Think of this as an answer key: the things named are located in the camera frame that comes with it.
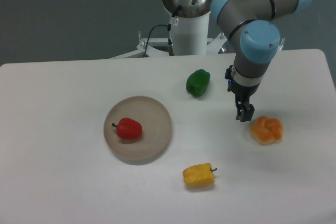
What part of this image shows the yellow bell pepper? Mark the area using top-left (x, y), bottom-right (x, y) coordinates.
top-left (182, 163), bottom-right (217, 188)

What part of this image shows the green bell pepper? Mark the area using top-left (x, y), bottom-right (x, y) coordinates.
top-left (186, 69), bottom-right (211, 98)

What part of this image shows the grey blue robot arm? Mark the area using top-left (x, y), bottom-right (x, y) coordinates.
top-left (162, 0), bottom-right (312, 122)

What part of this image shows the beige round plate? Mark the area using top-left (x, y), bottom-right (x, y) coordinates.
top-left (103, 96), bottom-right (172, 165)

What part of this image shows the red bell pepper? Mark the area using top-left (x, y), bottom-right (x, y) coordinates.
top-left (111, 118), bottom-right (142, 140)

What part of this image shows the orange knotted bread roll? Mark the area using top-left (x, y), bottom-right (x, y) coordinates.
top-left (249, 116), bottom-right (284, 145)

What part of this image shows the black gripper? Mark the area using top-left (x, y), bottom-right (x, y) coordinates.
top-left (225, 65), bottom-right (261, 122)

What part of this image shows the black cable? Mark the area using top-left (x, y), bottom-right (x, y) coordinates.
top-left (143, 5), bottom-right (183, 57)

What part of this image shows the white metal base frame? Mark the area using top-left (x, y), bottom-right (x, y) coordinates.
top-left (107, 31), bottom-right (286, 59)

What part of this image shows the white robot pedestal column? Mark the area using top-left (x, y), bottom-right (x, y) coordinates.
top-left (162, 0), bottom-right (212, 45)

